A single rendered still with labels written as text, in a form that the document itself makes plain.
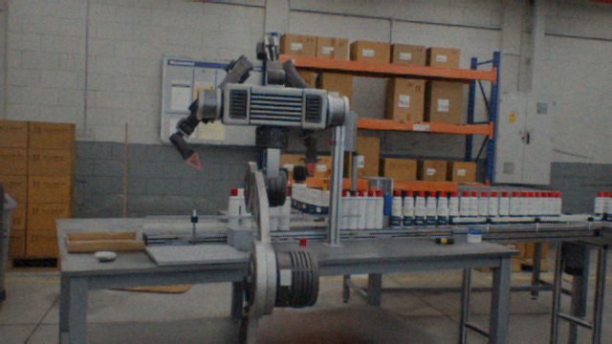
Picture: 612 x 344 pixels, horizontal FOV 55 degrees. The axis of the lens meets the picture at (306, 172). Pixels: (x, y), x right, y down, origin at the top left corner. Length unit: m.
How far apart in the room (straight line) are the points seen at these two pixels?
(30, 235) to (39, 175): 0.56
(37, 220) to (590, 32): 7.44
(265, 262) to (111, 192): 5.66
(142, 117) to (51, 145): 1.67
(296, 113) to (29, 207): 4.07
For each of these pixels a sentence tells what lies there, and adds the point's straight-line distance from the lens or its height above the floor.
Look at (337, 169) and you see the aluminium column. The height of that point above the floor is 1.20.
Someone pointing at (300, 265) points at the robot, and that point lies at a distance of 1.84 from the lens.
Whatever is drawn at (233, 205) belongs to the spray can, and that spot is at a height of 1.01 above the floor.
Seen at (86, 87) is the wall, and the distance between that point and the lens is 7.34.
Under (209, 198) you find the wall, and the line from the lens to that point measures 7.34.
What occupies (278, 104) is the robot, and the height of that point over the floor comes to 1.46.
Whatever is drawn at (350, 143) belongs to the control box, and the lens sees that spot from 2.82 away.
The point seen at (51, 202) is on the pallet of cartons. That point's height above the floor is 0.65.
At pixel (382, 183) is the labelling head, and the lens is 3.30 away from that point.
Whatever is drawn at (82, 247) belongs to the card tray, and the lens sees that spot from 2.58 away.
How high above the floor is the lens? 1.32
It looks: 3 degrees down
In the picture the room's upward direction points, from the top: 3 degrees clockwise
